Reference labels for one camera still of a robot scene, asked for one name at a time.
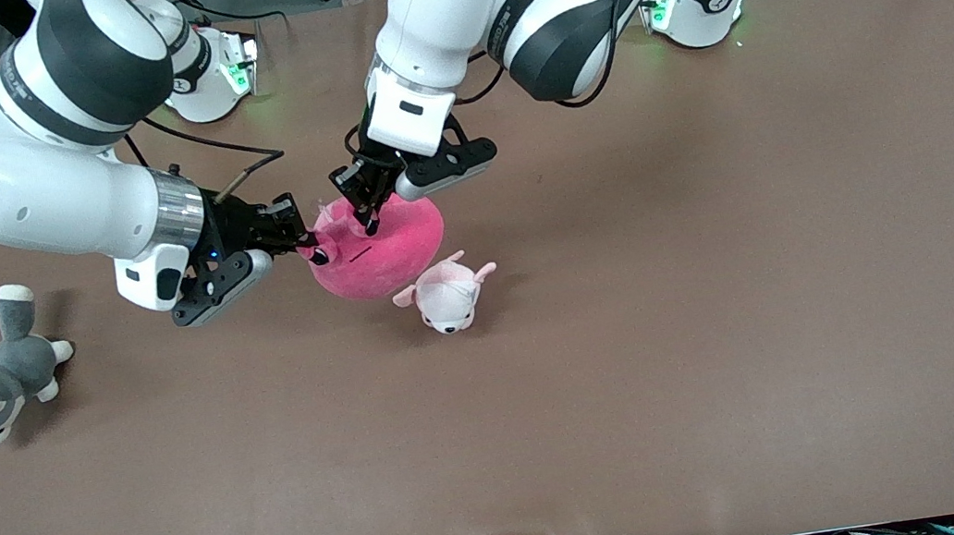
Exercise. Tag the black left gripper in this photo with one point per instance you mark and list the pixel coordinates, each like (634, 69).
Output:
(371, 173)

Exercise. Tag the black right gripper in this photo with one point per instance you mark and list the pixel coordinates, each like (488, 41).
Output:
(234, 226)

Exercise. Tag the round hot pink plush toy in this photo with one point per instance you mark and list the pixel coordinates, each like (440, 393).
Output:
(387, 257)

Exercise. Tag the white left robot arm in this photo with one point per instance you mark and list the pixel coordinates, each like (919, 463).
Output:
(516, 10)

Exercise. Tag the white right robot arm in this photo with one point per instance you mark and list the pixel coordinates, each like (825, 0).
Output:
(55, 187)

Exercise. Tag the pale pink white plush toy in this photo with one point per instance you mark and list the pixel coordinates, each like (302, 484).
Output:
(447, 298)

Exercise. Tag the brown table cover sheet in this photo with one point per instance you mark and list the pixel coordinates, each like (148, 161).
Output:
(642, 375)

